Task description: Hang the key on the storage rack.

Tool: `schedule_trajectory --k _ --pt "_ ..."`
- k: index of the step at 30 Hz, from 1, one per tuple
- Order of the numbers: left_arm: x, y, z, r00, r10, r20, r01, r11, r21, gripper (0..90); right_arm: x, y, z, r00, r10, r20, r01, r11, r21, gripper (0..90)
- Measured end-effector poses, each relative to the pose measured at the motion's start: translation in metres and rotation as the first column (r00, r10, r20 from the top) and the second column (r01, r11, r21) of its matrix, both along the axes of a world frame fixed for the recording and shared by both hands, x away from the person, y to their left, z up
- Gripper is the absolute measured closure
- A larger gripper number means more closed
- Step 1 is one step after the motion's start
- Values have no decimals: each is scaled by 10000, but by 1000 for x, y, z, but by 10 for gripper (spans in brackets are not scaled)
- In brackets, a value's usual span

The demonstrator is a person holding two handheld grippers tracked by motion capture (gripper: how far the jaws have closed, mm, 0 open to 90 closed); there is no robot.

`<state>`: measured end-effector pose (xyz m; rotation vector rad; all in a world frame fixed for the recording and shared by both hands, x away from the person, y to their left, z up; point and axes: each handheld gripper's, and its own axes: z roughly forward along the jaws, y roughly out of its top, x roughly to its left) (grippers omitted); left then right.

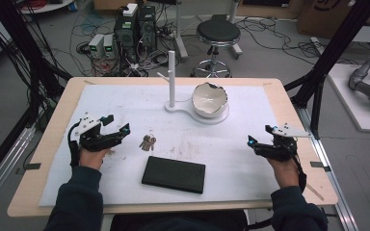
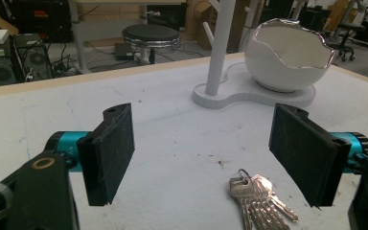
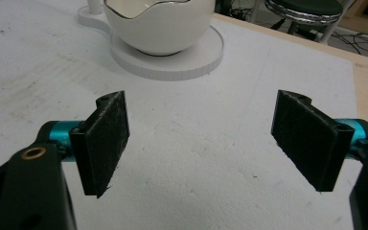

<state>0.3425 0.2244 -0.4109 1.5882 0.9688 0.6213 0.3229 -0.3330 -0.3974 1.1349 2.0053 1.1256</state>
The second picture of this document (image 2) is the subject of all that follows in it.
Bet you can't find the white table leg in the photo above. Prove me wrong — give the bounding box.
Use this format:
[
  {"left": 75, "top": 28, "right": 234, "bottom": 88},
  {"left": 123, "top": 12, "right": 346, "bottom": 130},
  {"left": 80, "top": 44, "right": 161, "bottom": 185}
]
[{"left": 67, "top": 0, "right": 92, "bottom": 75}]

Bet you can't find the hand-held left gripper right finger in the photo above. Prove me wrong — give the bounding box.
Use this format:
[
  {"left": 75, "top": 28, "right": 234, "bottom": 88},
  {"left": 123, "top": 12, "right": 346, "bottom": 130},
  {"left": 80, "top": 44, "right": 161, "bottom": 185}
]
[{"left": 268, "top": 103, "right": 353, "bottom": 208}]

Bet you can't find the bunch of silver keys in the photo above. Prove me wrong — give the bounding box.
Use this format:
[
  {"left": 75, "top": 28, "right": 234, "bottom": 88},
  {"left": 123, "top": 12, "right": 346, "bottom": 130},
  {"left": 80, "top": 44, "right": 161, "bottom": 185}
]
[{"left": 228, "top": 168, "right": 300, "bottom": 230}]

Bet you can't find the black power adapter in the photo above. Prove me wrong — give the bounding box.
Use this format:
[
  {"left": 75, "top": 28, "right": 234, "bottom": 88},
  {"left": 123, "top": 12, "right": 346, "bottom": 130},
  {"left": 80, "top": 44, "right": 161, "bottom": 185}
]
[{"left": 113, "top": 42, "right": 135, "bottom": 61}]

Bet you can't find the black round stool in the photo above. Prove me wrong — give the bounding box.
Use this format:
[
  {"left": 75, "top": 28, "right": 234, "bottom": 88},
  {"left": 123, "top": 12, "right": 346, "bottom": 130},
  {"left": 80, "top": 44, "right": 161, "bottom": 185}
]
[{"left": 122, "top": 23, "right": 182, "bottom": 65}]

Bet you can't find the black office chair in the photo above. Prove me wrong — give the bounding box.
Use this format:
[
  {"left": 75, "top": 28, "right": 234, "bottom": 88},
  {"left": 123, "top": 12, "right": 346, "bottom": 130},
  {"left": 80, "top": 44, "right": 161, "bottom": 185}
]
[{"left": 325, "top": 22, "right": 366, "bottom": 62}]

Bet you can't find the cardboard box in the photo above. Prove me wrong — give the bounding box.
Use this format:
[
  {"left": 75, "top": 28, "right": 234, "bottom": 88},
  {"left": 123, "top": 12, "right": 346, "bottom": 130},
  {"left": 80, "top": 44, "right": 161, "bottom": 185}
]
[{"left": 185, "top": 0, "right": 219, "bottom": 51}]

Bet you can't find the white hook tree stand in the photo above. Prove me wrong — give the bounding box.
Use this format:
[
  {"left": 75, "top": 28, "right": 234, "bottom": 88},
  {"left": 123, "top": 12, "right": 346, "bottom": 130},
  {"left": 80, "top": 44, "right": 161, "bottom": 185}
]
[{"left": 191, "top": 0, "right": 316, "bottom": 110}]

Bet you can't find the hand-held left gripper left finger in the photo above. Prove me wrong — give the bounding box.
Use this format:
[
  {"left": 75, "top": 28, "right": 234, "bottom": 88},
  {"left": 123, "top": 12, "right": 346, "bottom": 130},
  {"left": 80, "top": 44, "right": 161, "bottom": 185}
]
[{"left": 76, "top": 103, "right": 136, "bottom": 207}]

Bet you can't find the white eggshell-shaped bowl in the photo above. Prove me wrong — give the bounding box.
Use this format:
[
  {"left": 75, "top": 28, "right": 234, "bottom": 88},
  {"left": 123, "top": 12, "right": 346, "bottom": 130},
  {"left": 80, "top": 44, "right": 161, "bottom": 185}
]
[{"left": 244, "top": 17, "right": 335, "bottom": 94}]

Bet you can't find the black computer tower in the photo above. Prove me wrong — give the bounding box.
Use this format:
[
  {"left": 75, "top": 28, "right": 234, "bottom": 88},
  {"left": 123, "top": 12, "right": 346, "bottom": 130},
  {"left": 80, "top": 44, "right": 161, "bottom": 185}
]
[{"left": 11, "top": 33, "right": 54, "bottom": 82}]

